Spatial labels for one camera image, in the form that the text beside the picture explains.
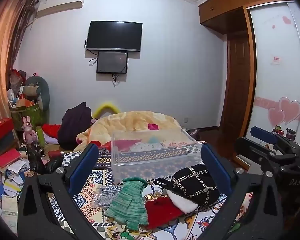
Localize black knit hat white grid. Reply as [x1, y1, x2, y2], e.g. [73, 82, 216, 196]
[153, 164, 221, 207]

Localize white fleece cloth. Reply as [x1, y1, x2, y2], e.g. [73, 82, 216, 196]
[166, 190, 199, 214]

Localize grey knit gloves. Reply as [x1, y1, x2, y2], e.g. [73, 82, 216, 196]
[93, 185, 122, 208]

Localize red knit pouch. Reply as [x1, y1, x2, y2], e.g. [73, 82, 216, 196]
[145, 197, 184, 229]

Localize green knit glove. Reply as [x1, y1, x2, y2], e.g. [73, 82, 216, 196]
[105, 177, 148, 231]

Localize clear plastic storage bin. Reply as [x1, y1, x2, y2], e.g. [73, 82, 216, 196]
[110, 128, 202, 185]

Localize wooden door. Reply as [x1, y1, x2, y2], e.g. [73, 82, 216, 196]
[218, 33, 252, 153]

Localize red book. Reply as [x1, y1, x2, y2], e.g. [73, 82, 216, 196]
[0, 148, 21, 168]

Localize patterned patchwork bed cover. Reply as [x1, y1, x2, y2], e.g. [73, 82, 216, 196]
[48, 139, 253, 240]

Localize pink rabbit plush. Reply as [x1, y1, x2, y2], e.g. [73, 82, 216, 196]
[22, 116, 38, 145]

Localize green bottle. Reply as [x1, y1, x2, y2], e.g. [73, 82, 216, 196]
[36, 126, 45, 148]

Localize red box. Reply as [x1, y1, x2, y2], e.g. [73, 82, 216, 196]
[0, 118, 14, 139]

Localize green gift bag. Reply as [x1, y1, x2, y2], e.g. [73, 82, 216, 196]
[10, 104, 47, 131]

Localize dark purple jacket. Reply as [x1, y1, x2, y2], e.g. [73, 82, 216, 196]
[57, 102, 92, 151]

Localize yellow floral blanket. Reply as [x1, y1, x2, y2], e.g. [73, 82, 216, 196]
[75, 111, 190, 152]

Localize wooden wardrobe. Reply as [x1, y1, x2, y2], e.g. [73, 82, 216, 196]
[198, 0, 300, 165]

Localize yellow foam arc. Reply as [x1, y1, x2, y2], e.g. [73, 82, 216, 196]
[92, 102, 120, 119]

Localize grey dinosaur plush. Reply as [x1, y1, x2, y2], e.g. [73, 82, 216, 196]
[23, 76, 50, 112]

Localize orange curtain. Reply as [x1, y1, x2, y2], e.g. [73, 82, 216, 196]
[0, 0, 37, 120]

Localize white air conditioner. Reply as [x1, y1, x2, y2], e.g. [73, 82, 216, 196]
[37, 0, 84, 17]

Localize small black wall monitor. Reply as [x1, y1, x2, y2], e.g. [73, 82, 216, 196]
[96, 51, 128, 74]

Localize wall mounted black television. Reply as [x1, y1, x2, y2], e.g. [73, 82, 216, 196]
[86, 21, 143, 51]

